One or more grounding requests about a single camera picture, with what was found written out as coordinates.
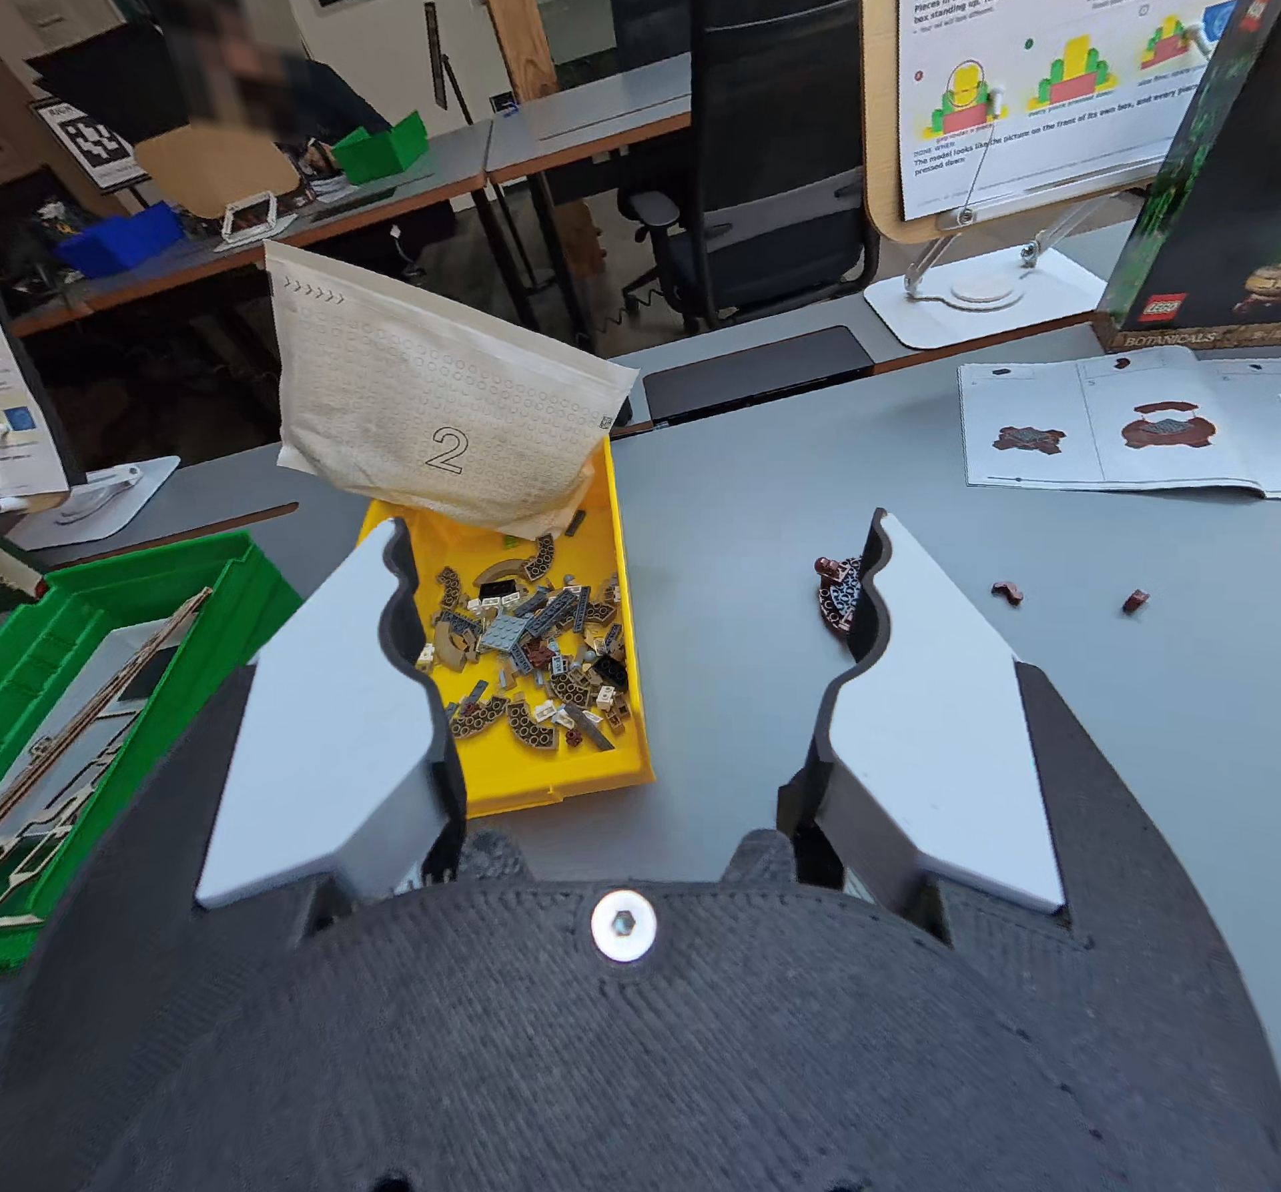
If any black white marker sign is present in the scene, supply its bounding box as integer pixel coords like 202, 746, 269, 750
30, 97, 149, 191

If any small green bin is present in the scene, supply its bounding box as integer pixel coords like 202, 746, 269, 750
331, 110, 431, 186

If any document stand with white base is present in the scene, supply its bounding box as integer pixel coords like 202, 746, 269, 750
0, 307, 184, 554

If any wooden document stand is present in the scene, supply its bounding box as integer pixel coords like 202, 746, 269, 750
858, 0, 1281, 351

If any open instruction booklet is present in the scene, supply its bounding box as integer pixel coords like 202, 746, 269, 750
955, 347, 1281, 500

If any wood-edged background desk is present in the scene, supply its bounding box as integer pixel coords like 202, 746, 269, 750
0, 117, 497, 338

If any brown black brick assembly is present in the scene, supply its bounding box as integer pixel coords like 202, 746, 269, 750
813, 555, 866, 635

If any black office chair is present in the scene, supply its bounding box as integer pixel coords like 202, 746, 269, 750
608, 0, 766, 77
618, 0, 884, 336

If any pile of loose bricks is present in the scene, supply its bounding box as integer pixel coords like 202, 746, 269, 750
419, 513, 634, 756

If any grey adjoining desk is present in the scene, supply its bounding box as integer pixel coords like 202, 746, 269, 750
0, 222, 1137, 564

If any large green bin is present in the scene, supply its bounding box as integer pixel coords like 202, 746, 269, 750
0, 531, 303, 974

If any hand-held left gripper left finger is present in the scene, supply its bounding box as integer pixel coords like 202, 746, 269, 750
192, 517, 469, 914

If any dark plant set box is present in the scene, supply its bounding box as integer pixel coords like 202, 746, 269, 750
1093, 0, 1281, 353

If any wooden post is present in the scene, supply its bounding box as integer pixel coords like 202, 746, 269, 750
454, 0, 608, 278

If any yellow parts bin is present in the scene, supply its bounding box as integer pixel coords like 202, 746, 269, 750
355, 437, 656, 822

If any blue bin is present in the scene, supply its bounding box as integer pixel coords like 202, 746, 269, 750
55, 202, 186, 281

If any grey background desk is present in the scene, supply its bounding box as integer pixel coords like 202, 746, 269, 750
484, 51, 693, 186

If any white paper bag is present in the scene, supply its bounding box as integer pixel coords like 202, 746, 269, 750
262, 239, 641, 537

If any printed instruction sheet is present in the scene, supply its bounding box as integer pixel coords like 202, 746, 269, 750
895, 0, 1281, 223

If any brown cardboard sheet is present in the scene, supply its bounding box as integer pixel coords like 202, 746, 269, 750
133, 124, 302, 222

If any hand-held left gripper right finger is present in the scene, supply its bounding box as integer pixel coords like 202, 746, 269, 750
777, 509, 1067, 916

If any flat printed cardboard piece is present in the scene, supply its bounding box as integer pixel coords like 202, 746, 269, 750
0, 587, 214, 874

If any black tablet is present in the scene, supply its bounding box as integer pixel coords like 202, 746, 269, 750
640, 327, 877, 428

